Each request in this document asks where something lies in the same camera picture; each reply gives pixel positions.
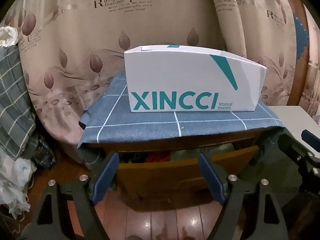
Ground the wooden drawer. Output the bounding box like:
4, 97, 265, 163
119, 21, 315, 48
115, 141, 259, 211

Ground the red underwear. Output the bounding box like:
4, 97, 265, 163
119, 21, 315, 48
145, 153, 171, 163

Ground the blue checked table cloth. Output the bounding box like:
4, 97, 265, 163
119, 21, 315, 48
78, 72, 284, 147

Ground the white plastic bag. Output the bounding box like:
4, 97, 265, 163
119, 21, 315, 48
0, 150, 36, 219

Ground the grey plaid folded fabric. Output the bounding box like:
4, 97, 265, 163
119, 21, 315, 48
0, 46, 36, 160

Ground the grey cushioned stool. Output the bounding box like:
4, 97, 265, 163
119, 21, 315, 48
269, 106, 320, 158

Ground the white XINCCI shoe box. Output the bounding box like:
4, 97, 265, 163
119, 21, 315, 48
124, 45, 267, 112

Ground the beige leaf print curtain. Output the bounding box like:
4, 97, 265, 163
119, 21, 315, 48
3, 0, 320, 156

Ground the wooden door frame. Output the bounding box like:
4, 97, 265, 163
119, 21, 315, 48
287, 0, 309, 106

